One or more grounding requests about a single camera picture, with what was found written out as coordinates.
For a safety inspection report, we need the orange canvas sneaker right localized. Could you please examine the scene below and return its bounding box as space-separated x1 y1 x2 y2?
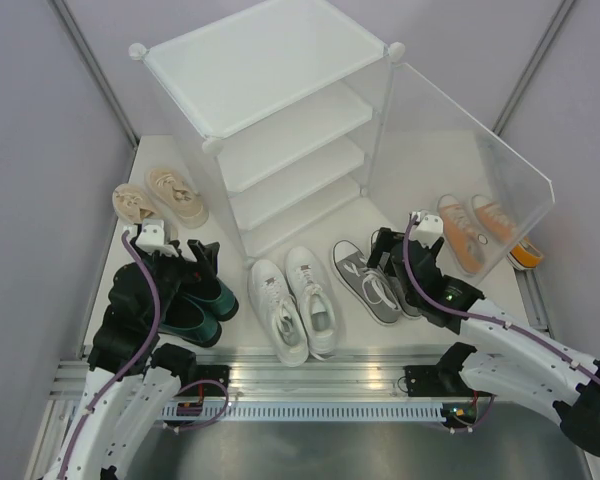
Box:
471 194 544 271

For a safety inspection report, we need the beige sneaker left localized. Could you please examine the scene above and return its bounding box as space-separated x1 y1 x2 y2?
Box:
112 183 179 241

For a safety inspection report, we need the white sneaker right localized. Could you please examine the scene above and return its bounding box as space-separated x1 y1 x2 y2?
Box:
285 246 339 359

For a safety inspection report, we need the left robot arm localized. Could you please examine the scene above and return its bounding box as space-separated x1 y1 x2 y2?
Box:
44 220 230 479

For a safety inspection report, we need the green loafer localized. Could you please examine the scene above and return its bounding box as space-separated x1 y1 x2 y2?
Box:
179 278 239 322
159 302 222 348

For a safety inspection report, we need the orange canvas sneaker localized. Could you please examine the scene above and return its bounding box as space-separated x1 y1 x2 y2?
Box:
471 194 544 271
437 195 485 275

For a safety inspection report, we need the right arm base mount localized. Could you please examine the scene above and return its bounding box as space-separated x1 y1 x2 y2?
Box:
404 365 457 398

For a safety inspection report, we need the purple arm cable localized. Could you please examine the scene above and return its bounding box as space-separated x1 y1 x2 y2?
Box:
403 214 600 396
54 227 162 471

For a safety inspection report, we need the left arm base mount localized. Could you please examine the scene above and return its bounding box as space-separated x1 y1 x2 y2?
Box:
176 364 230 399

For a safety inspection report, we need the white sneaker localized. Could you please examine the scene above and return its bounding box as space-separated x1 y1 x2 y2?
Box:
285 246 339 359
248 259 309 367

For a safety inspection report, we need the white plastic shoe cabinet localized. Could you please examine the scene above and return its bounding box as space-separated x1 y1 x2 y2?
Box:
129 1 405 262

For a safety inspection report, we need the beige sneaker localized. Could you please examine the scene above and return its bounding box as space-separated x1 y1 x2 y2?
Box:
145 167 209 229
112 183 179 241

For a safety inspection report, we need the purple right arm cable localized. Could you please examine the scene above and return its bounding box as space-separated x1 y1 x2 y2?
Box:
403 214 600 396

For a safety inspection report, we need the beige sneaker right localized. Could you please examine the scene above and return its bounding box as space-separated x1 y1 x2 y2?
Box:
145 167 209 229

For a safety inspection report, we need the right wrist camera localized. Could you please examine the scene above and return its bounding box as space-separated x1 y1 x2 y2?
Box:
409 210 444 247

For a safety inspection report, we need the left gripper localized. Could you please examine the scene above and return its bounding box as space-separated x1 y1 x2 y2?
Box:
132 236 220 326

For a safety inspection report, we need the translucent cabinet door panel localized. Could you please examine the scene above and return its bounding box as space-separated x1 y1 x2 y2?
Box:
369 63 555 285

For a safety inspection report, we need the white sneaker left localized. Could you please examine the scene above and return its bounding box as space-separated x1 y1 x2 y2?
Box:
248 259 309 367

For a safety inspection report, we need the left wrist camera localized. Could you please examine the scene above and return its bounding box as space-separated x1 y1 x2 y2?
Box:
123 219 179 257

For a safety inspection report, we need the grey canvas sneaker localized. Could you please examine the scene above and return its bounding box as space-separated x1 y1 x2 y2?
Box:
332 240 402 326
389 269 422 318

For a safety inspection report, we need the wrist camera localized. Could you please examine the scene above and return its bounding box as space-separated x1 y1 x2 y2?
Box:
123 219 179 257
409 210 444 247

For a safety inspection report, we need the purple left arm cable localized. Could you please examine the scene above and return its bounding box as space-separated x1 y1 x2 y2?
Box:
54 227 162 471

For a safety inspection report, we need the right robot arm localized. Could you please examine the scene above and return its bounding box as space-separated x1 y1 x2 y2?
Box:
368 228 600 458

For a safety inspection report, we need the orange canvas sneaker left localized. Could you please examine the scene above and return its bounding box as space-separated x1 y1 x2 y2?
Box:
437 195 485 275

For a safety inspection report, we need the aluminium frame rail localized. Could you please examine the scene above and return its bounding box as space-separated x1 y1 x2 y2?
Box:
49 357 496 401

